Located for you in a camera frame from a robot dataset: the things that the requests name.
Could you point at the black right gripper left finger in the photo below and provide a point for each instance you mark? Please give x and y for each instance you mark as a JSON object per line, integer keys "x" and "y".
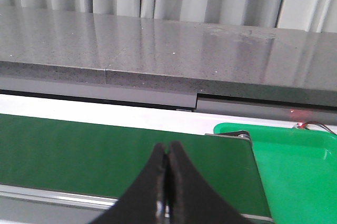
{"x": 144, "y": 201}

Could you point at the green plastic tray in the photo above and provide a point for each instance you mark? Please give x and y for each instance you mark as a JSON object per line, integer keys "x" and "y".
{"x": 298, "y": 171}

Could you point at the aluminium conveyor front rail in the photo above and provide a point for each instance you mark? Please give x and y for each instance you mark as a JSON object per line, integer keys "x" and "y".
{"x": 72, "y": 203}

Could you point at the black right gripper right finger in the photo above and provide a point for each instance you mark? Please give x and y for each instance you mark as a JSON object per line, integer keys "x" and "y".
{"x": 190, "y": 198}

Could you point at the grey stone countertop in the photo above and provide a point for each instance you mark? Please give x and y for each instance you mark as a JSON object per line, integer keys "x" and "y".
{"x": 286, "y": 65}

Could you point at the conveyor end roller bracket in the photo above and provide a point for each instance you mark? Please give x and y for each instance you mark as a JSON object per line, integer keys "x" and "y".
{"x": 241, "y": 134}

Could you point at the grey panel under countertop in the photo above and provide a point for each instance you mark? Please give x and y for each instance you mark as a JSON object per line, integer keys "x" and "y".
{"x": 200, "y": 103}

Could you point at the green conveyor belt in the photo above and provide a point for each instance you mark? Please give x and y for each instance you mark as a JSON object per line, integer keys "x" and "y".
{"x": 104, "y": 160}

